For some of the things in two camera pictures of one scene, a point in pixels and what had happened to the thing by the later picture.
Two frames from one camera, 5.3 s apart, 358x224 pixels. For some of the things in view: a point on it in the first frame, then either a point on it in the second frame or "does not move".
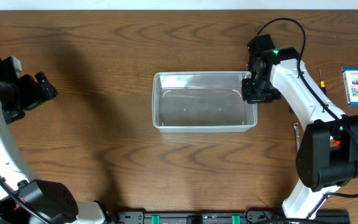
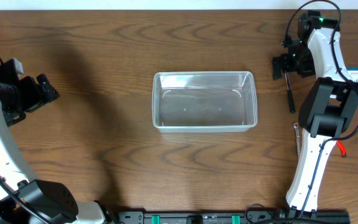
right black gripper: (252, 90) -> (286, 65)
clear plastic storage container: (201, 102) does not move
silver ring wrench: (297, 135) does not move
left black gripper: (30, 91) does not move
